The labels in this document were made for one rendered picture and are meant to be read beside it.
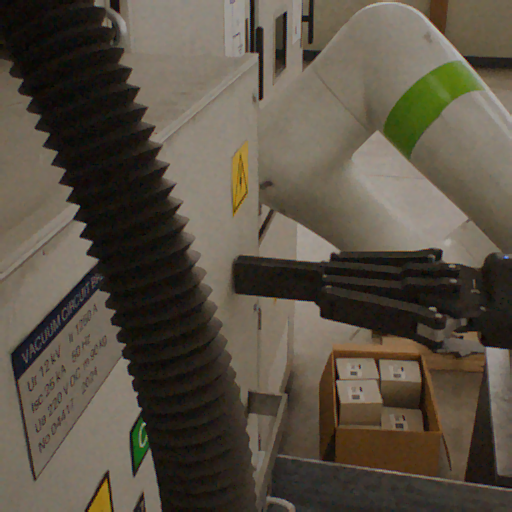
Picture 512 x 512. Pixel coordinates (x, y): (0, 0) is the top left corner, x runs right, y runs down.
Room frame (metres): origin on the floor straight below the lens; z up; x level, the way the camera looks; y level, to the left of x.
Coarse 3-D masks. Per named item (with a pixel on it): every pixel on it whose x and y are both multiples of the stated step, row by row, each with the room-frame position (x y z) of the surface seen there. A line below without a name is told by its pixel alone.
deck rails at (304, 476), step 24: (288, 456) 0.65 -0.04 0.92; (288, 480) 0.64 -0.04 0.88; (312, 480) 0.64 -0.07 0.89; (336, 480) 0.63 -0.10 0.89; (360, 480) 0.63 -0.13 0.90; (384, 480) 0.62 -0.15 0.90; (408, 480) 0.61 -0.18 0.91; (432, 480) 0.61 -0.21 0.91; (312, 504) 0.63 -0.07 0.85; (336, 504) 0.63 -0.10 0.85; (360, 504) 0.63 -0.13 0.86; (384, 504) 0.62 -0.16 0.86; (408, 504) 0.61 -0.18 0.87; (432, 504) 0.61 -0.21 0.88; (456, 504) 0.60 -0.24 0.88; (480, 504) 0.60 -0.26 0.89; (504, 504) 0.59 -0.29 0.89
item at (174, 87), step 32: (0, 64) 0.59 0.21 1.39; (128, 64) 0.59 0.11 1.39; (160, 64) 0.59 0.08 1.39; (192, 64) 0.59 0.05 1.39; (224, 64) 0.59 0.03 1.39; (0, 96) 0.47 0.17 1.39; (160, 96) 0.47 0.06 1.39; (192, 96) 0.45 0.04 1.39; (0, 128) 0.39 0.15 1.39; (32, 128) 0.39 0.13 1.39; (160, 128) 0.38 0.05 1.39; (0, 160) 0.33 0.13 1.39; (32, 160) 0.33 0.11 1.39; (0, 192) 0.29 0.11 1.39; (32, 192) 0.29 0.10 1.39; (64, 192) 0.28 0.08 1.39; (0, 224) 0.25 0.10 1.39; (32, 224) 0.24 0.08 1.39; (64, 224) 0.25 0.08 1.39; (0, 256) 0.21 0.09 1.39
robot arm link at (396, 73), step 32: (352, 32) 0.79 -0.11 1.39; (384, 32) 0.77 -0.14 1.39; (416, 32) 0.76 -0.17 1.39; (320, 64) 0.79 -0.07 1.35; (352, 64) 0.77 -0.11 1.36; (384, 64) 0.75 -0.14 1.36; (416, 64) 0.73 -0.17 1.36; (448, 64) 0.73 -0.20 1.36; (352, 96) 0.76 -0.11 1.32; (384, 96) 0.74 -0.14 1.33; (416, 96) 0.71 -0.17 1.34; (448, 96) 0.70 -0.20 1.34; (384, 128) 0.74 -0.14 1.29; (416, 128) 0.70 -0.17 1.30
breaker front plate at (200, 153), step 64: (256, 64) 0.61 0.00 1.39; (192, 128) 0.43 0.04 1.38; (256, 128) 0.61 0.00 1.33; (192, 192) 0.42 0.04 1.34; (256, 192) 0.61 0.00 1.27; (64, 256) 0.25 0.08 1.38; (256, 256) 0.61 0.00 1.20; (0, 320) 0.20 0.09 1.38; (256, 320) 0.61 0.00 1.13; (0, 384) 0.20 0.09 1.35; (128, 384) 0.30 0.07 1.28; (256, 384) 0.61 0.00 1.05; (0, 448) 0.19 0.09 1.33; (64, 448) 0.23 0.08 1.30; (128, 448) 0.29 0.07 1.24; (256, 448) 0.61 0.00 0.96
